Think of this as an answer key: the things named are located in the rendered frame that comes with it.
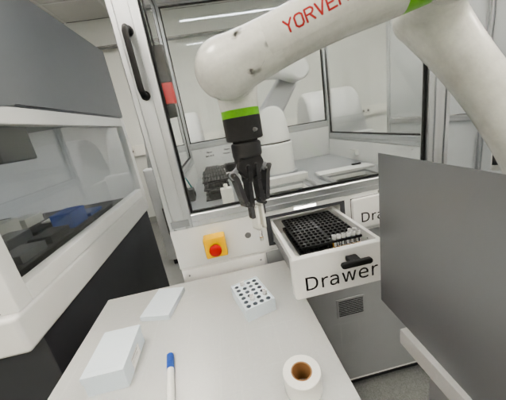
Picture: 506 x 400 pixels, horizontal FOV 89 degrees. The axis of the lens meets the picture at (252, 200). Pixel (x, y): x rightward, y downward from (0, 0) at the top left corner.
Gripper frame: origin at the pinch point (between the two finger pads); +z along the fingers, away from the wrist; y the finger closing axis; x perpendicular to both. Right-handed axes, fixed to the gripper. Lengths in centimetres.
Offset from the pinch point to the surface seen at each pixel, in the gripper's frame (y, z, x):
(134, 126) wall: -59, -45, -349
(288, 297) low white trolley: -1.4, 24.2, 6.1
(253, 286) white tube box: 4.8, 20.7, -1.8
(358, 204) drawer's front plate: -40.5, 9.4, 4.6
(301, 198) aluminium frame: -24.2, 3.7, -6.8
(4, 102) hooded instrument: 45, -41, -45
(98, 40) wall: -48, -156, -356
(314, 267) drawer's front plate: -1.9, 10.6, 16.7
